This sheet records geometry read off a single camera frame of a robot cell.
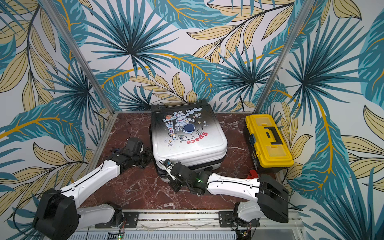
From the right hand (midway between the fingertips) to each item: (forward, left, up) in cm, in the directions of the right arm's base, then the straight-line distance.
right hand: (167, 178), depth 76 cm
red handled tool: (+4, -50, -11) cm, 51 cm away
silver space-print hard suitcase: (+20, -10, +11) cm, 25 cm away
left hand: (+11, +6, 0) cm, 13 cm away
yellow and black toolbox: (+13, -54, +5) cm, 56 cm away
